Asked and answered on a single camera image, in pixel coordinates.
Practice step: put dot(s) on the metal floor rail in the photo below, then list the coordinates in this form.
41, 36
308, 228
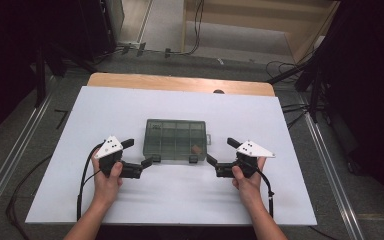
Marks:
13, 156
333, 173

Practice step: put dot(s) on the person's left hand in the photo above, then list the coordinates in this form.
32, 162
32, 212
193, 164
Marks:
106, 190

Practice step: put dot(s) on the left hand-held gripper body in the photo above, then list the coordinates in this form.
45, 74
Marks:
110, 146

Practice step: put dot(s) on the black metal stand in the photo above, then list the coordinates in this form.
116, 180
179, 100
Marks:
41, 76
313, 86

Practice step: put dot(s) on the black cabinet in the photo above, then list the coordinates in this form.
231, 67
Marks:
95, 26

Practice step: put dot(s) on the translucent green compartment box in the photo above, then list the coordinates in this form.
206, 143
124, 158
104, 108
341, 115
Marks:
175, 140

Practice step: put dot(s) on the small tan and red block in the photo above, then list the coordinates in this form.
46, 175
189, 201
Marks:
196, 149

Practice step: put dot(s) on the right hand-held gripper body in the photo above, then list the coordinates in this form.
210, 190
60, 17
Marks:
253, 150

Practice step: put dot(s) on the person's right hand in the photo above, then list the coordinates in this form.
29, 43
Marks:
250, 190

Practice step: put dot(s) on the white board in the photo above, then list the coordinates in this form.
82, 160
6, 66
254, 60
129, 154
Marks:
113, 110

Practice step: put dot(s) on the wooden shelf unit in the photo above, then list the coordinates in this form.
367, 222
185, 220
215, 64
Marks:
246, 20

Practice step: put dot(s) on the wooden table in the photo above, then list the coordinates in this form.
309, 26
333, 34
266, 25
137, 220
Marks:
166, 82

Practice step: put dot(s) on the dark table grommet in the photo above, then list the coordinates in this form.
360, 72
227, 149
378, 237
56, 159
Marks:
218, 91

